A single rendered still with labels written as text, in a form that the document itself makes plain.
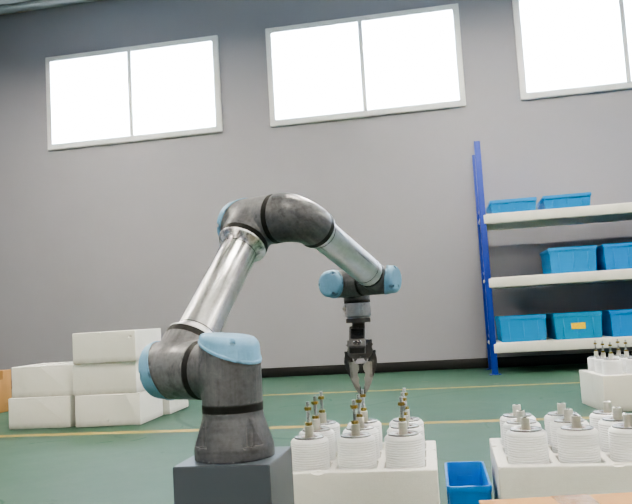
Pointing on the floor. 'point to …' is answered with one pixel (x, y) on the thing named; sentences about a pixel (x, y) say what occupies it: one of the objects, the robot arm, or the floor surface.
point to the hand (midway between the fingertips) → (362, 389)
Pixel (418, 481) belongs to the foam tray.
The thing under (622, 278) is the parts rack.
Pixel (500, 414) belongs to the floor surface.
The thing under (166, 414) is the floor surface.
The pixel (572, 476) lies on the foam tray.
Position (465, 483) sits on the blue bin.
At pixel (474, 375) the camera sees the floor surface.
